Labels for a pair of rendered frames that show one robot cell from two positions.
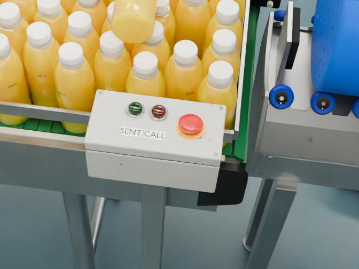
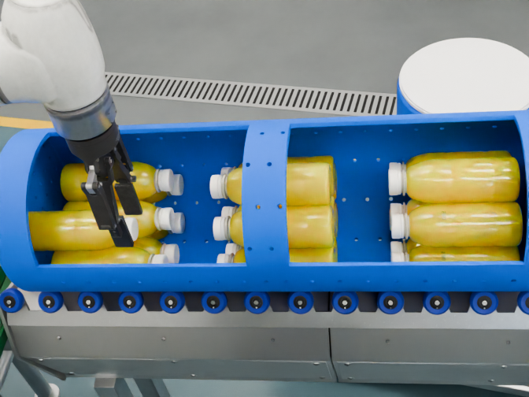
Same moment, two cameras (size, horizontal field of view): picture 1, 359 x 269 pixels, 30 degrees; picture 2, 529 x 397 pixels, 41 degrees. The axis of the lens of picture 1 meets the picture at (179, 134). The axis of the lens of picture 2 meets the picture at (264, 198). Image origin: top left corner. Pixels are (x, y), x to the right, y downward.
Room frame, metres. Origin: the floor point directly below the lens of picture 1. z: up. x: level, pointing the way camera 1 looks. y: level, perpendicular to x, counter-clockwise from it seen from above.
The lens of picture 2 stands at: (0.03, -0.79, 1.95)
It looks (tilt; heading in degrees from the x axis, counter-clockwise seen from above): 46 degrees down; 10
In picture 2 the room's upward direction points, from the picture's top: 10 degrees counter-clockwise
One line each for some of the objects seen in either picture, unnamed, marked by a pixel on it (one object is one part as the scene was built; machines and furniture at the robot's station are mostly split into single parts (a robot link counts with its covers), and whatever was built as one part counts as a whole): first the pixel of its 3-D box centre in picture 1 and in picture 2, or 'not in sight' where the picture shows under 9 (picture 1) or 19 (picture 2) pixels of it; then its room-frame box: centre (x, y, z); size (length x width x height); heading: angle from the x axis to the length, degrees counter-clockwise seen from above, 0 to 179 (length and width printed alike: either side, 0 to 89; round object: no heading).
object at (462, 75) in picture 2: not in sight; (468, 79); (1.20, -1.05, 1.03); 0.28 x 0.28 x 0.01
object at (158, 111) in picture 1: (158, 110); not in sight; (0.59, 0.03, 1.11); 0.02 x 0.02 x 0.01
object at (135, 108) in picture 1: (135, 108); not in sight; (0.59, 0.07, 1.11); 0.02 x 0.02 x 0.01
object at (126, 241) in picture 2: not in sight; (119, 231); (0.75, -0.43, 1.14); 0.03 x 0.01 x 0.07; 87
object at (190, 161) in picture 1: (156, 141); not in sight; (0.57, 0.03, 1.05); 0.20 x 0.10 x 0.10; 87
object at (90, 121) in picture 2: not in sight; (81, 107); (0.78, -0.43, 1.36); 0.09 x 0.09 x 0.06
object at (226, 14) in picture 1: (227, 10); not in sight; (0.83, -0.06, 1.08); 0.04 x 0.04 x 0.02
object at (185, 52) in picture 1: (185, 52); not in sight; (0.73, 0.00, 1.08); 0.04 x 0.04 x 0.02
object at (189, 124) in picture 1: (190, 125); not in sight; (0.57, -0.02, 1.11); 0.04 x 0.04 x 0.01
